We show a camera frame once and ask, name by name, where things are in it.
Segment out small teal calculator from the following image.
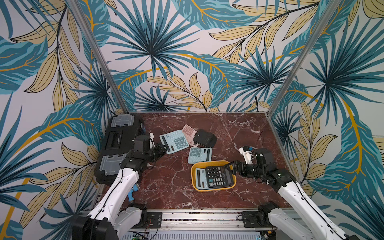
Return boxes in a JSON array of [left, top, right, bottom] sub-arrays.
[[160, 130, 189, 154]]

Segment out black keyed calculator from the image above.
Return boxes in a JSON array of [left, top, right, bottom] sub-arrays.
[[205, 166, 234, 189]]

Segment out pink calculator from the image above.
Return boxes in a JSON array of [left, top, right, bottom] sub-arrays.
[[182, 125, 199, 147]]

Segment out yellow plastic tray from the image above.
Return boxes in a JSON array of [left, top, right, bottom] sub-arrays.
[[191, 160, 237, 193]]

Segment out large teal calculator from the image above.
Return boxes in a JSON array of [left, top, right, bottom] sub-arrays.
[[195, 168, 209, 190]]

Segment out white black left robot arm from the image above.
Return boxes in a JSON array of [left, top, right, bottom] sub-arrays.
[[72, 135, 169, 240]]

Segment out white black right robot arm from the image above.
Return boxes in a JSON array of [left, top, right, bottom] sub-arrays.
[[225, 146, 358, 240]]

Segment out black upside-down calculator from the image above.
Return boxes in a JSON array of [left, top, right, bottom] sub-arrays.
[[193, 129, 217, 148]]

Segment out black plastic toolbox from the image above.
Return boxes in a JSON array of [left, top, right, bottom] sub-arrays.
[[94, 114, 145, 186]]

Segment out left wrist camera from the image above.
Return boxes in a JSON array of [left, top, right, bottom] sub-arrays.
[[149, 133, 155, 149]]

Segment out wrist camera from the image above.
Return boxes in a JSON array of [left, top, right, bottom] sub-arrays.
[[149, 133, 155, 149], [239, 146, 253, 165]]

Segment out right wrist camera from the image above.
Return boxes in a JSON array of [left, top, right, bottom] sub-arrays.
[[239, 146, 253, 165]]

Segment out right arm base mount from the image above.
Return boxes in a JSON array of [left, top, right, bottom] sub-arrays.
[[237, 211, 276, 229]]

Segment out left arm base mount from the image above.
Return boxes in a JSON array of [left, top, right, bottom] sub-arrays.
[[132, 212, 163, 229]]

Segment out aluminium front rail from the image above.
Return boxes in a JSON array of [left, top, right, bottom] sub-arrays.
[[71, 209, 331, 240]]

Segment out left aluminium corner post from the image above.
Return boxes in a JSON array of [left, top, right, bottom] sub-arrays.
[[67, 0, 129, 114]]

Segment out aluminium corner post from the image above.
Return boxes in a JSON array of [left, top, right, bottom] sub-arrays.
[[67, 0, 129, 114], [266, 0, 341, 119]]

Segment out right aluminium corner post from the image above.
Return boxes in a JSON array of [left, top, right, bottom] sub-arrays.
[[266, 0, 341, 119]]

